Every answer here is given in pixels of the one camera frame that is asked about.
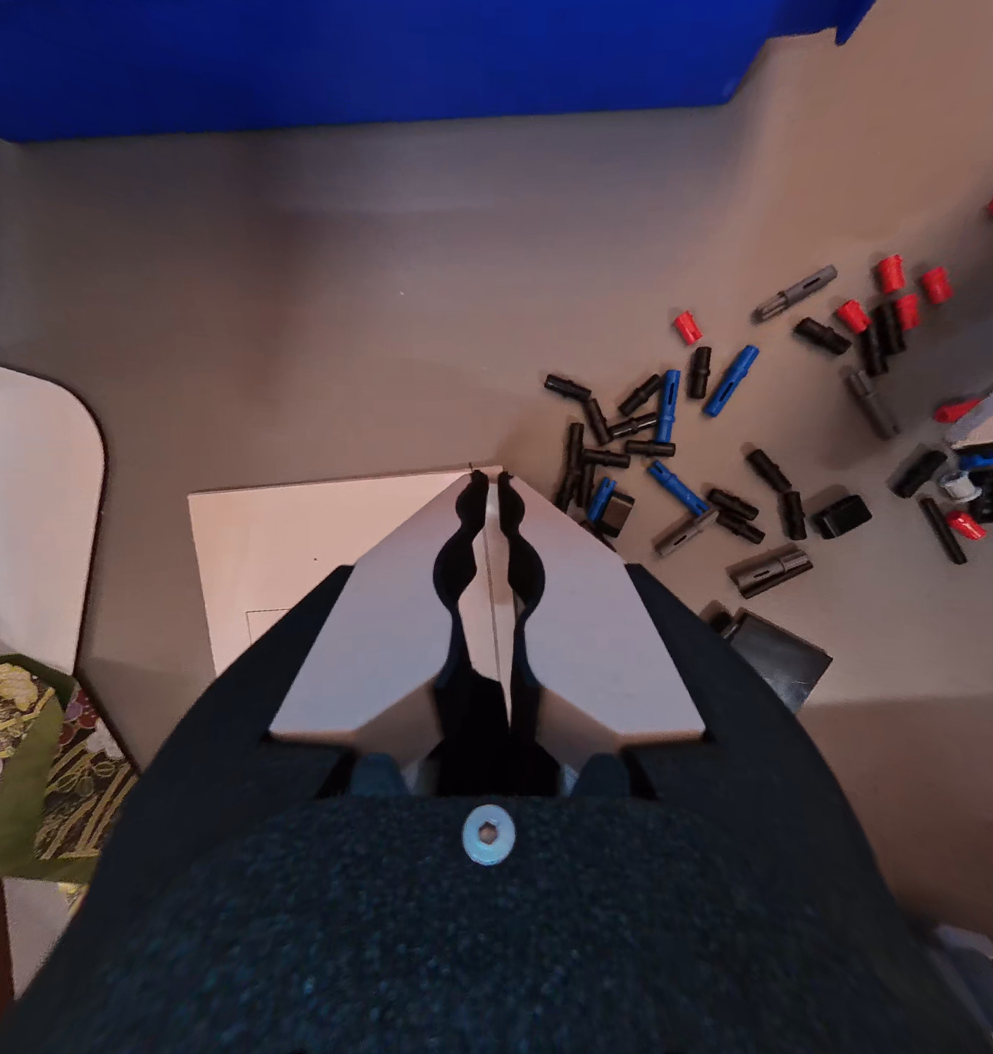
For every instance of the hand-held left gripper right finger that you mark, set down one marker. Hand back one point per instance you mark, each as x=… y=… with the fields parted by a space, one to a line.
x=603 y=642

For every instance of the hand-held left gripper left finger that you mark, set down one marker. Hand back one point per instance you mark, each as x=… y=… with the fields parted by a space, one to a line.
x=381 y=642

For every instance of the white lego instruction booklet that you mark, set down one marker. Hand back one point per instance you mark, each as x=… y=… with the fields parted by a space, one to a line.
x=282 y=543

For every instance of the black lego brick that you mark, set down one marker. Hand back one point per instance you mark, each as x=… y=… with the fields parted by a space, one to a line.
x=916 y=473
x=620 y=512
x=842 y=517
x=990 y=496

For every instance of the dark grey lego panel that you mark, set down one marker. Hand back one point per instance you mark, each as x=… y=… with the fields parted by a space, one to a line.
x=780 y=659

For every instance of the dark grey lego connector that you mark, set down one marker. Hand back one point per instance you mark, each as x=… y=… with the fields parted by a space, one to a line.
x=768 y=570

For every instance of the pile of small lego pins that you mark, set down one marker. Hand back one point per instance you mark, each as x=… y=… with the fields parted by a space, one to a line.
x=669 y=403

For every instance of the small white lego wheel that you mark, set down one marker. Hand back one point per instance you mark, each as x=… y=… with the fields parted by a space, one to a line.
x=957 y=484

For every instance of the green patterned cloth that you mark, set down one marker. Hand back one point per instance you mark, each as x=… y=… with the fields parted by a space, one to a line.
x=19 y=741

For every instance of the white rounded tray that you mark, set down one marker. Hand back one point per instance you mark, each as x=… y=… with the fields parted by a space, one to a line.
x=27 y=494

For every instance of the pale grey plastic object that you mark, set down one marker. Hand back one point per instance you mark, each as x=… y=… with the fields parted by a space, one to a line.
x=978 y=988

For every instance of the blue plastic bin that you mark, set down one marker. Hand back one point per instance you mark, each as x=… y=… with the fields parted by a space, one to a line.
x=381 y=58

